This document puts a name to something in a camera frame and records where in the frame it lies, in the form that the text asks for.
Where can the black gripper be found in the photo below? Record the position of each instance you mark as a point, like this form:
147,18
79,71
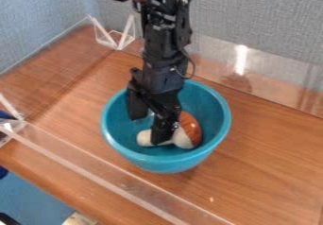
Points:
153,90

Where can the white brown toy mushroom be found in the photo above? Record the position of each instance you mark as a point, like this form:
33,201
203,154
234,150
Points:
187,135

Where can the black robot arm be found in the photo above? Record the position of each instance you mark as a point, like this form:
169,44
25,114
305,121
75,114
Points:
166,24

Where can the blue plastic bowl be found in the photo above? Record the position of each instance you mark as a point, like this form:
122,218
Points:
203,102

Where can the clear acrylic front barrier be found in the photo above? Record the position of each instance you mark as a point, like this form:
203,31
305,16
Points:
54,162

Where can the clear acrylic back barrier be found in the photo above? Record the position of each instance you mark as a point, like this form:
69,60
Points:
278,79

